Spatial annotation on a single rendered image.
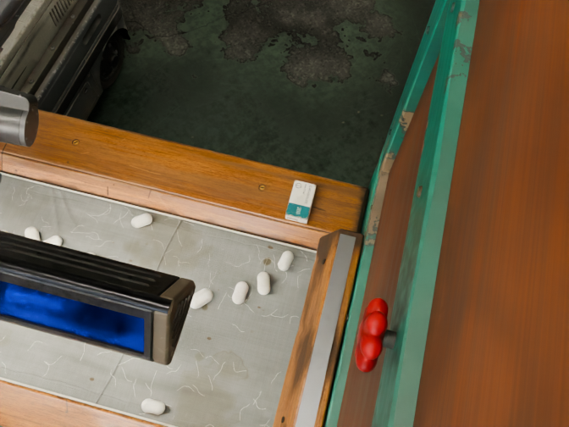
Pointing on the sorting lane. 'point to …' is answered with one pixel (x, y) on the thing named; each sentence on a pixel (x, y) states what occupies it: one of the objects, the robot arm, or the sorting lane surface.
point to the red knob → (373, 335)
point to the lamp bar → (92, 298)
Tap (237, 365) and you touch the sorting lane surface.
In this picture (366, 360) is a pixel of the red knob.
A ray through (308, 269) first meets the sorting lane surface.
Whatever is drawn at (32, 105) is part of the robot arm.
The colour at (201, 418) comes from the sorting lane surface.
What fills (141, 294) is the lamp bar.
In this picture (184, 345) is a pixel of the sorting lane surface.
